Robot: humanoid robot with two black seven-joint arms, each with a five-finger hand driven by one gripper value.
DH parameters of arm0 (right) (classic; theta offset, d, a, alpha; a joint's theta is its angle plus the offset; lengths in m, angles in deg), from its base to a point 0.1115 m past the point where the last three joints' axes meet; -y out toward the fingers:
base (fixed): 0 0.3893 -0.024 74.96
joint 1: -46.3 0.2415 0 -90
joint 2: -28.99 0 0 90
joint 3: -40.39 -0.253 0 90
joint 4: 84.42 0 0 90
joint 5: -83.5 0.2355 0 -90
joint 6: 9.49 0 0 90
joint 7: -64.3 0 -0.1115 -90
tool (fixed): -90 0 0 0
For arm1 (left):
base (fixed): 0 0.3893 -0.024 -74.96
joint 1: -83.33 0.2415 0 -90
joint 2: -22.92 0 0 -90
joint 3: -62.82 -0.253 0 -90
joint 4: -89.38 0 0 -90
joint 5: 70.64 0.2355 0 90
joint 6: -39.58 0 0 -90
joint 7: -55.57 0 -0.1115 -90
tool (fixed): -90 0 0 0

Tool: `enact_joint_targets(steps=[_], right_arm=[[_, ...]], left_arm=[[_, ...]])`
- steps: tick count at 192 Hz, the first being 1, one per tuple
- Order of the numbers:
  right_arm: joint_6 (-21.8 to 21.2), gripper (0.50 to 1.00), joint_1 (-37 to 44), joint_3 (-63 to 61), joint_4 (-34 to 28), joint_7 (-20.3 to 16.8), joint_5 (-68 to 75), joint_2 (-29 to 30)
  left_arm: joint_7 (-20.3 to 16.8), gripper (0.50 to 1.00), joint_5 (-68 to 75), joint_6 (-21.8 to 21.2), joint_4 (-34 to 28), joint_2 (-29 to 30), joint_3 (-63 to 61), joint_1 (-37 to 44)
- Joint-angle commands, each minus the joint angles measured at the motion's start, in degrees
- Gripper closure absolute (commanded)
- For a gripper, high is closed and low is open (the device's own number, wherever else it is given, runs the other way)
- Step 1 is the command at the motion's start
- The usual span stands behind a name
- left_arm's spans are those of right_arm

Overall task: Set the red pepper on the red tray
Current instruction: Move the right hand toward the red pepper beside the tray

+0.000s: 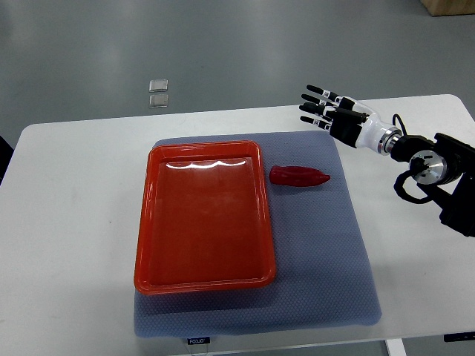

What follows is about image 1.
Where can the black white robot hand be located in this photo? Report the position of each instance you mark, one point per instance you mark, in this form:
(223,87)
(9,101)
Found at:
(352,122)

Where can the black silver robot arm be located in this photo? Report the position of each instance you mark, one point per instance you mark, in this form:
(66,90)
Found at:
(440,170)

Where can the red pepper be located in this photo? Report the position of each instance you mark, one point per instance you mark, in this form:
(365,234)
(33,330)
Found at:
(297,176)

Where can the red plastic tray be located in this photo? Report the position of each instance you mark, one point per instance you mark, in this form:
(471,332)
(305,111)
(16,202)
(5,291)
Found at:
(205,223)

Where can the cardboard box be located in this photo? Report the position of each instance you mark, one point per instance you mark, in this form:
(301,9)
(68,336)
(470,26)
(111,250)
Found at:
(449,7)

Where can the upper silver floor plate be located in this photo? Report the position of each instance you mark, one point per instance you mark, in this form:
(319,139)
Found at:
(158,85)

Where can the white table leg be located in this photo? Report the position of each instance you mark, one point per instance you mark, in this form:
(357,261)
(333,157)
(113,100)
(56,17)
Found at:
(395,347)

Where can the black label tag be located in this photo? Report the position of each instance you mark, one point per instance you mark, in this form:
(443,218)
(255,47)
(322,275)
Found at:
(193,341)

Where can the black table control panel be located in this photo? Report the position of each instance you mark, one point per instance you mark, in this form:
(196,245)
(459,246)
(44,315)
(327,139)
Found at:
(458,337)

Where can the dark object at left edge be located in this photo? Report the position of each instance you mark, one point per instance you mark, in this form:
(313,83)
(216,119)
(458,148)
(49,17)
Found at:
(6,153)

